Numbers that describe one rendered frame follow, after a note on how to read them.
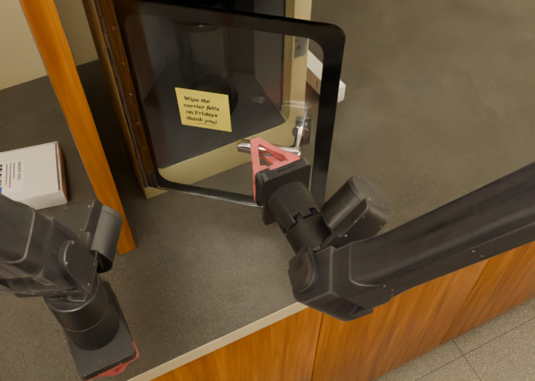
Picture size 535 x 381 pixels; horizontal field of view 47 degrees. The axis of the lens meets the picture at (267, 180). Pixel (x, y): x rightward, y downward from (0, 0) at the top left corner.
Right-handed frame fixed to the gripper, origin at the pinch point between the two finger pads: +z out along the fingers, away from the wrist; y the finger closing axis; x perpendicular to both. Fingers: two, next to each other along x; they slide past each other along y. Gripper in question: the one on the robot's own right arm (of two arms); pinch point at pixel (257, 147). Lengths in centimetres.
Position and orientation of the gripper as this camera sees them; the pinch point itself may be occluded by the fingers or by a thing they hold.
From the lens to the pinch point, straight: 85.7
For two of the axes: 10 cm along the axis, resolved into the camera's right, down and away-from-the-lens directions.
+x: -9.0, 3.5, -2.6
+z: -4.4, -7.2, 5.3
